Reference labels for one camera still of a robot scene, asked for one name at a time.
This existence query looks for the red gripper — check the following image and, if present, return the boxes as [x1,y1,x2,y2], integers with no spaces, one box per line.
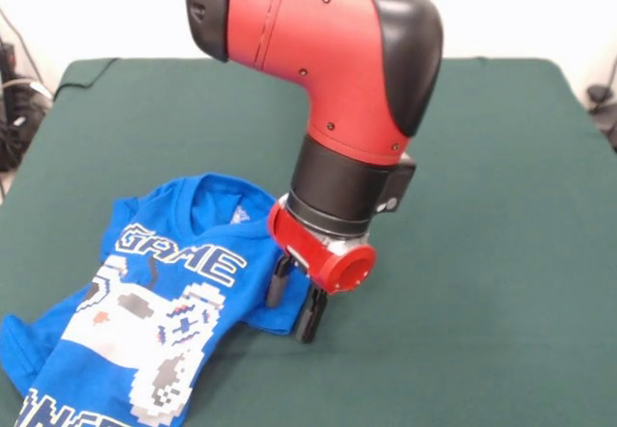
[266,195,378,345]

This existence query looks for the blue printed t-shirt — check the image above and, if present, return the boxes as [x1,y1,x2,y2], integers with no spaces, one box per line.
[0,172,309,427]

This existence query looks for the dark green table cloth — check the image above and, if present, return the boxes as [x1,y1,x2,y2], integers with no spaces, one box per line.
[0,57,617,427]

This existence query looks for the black floor stand base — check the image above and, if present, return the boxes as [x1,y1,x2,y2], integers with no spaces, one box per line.
[585,84,617,153]
[0,36,54,173]

